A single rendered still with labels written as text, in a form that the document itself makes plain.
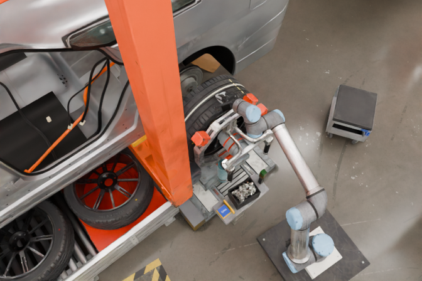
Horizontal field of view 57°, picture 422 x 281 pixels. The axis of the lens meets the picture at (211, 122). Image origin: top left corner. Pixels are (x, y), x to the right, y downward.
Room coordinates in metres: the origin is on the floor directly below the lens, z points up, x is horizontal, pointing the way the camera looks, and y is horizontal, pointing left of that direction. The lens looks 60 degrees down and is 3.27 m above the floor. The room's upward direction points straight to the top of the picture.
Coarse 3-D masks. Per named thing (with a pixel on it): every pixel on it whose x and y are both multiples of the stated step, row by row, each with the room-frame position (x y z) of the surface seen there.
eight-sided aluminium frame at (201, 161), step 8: (232, 112) 1.31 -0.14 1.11; (216, 120) 1.24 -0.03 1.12; (232, 120) 1.25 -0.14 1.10; (208, 128) 1.20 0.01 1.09; (216, 128) 1.19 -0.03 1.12; (208, 144) 1.13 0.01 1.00; (200, 152) 1.08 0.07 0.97; (200, 160) 1.08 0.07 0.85; (208, 160) 1.18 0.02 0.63; (216, 160) 1.18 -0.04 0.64
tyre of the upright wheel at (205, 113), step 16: (208, 80) 1.52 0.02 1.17; (224, 80) 1.54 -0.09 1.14; (192, 96) 1.40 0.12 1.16; (240, 96) 1.41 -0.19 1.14; (192, 112) 1.29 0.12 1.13; (208, 112) 1.27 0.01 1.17; (192, 128) 1.20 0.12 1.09; (240, 128) 1.43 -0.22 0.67; (192, 144) 1.14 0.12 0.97; (192, 160) 1.14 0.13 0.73
